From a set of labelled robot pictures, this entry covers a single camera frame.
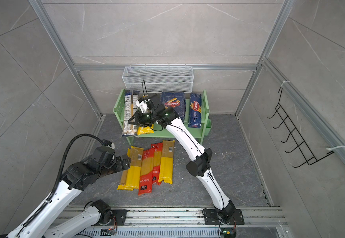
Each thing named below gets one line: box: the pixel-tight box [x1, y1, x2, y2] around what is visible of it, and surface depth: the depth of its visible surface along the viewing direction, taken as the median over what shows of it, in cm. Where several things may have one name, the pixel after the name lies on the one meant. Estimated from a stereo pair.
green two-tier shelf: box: [119, 88, 213, 145], surface depth 74 cm
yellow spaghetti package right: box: [158, 140, 176, 185], surface depth 92 cm
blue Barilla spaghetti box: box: [188, 93, 202, 129], surface depth 81 cm
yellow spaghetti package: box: [116, 145, 144, 191], surface depth 85 cm
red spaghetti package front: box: [137, 147, 156, 196], surface depth 87 cm
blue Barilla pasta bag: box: [161, 92, 186, 122], surface depth 84 cm
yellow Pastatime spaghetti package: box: [136, 123, 155, 136], surface depth 74 cm
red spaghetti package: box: [151, 142, 164, 186], surface depth 92 cm
